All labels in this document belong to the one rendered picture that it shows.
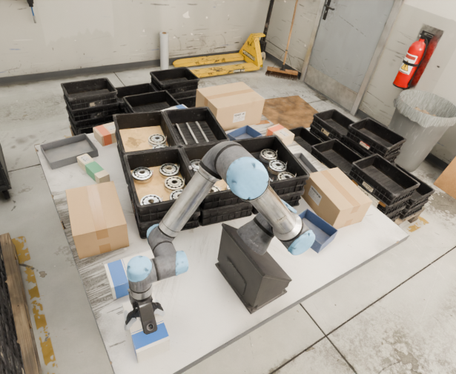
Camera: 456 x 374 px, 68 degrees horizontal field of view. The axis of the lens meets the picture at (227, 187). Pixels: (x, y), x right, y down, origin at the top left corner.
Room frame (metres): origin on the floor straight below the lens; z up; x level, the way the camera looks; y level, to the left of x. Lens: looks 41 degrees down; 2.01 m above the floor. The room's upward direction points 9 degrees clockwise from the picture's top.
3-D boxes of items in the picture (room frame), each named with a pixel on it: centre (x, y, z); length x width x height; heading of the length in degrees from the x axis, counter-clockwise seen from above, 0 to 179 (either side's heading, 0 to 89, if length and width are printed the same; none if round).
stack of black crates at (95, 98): (2.61, 1.31, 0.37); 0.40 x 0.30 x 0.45; 128
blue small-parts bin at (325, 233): (1.21, -0.47, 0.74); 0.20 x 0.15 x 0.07; 49
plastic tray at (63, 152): (1.56, 0.97, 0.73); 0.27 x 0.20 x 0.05; 133
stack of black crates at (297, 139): (2.65, -0.63, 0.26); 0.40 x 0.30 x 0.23; 38
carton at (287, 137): (2.07, -0.31, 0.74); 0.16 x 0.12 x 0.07; 44
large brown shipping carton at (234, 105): (2.26, 0.08, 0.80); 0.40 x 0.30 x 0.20; 127
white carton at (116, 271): (0.79, 0.34, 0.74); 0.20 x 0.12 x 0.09; 123
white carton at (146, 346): (0.58, 0.22, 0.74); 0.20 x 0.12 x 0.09; 32
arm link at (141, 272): (0.60, 0.23, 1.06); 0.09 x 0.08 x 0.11; 120
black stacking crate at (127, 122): (1.60, 0.51, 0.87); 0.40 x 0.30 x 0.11; 27
